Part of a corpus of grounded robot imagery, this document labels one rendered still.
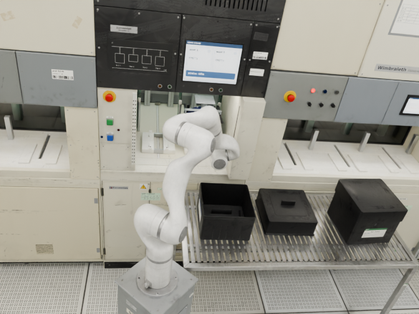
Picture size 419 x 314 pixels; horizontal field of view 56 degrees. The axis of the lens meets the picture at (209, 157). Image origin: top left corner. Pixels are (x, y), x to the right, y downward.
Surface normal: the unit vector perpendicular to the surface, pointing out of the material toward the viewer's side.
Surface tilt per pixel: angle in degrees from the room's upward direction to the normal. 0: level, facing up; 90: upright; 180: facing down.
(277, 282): 0
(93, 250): 90
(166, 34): 90
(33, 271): 0
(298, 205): 0
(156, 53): 90
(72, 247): 90
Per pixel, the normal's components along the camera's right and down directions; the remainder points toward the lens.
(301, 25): 0.12, 0.57
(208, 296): 0.13, -0.82
